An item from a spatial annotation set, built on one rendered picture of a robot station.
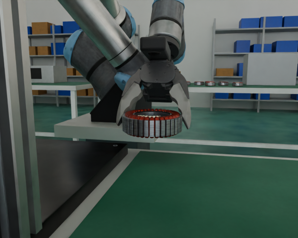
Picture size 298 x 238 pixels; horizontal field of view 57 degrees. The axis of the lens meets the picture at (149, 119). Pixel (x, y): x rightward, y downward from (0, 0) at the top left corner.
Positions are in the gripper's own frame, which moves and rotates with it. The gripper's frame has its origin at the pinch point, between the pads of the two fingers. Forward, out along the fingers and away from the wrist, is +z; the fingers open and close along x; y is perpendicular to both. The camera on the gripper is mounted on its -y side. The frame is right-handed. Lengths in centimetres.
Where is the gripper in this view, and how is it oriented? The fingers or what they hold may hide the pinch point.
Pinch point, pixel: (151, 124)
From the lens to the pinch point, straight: 51.1
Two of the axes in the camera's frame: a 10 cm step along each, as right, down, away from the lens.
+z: -1.2, 9.0, -4.2
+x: -9.8, -0.4, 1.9
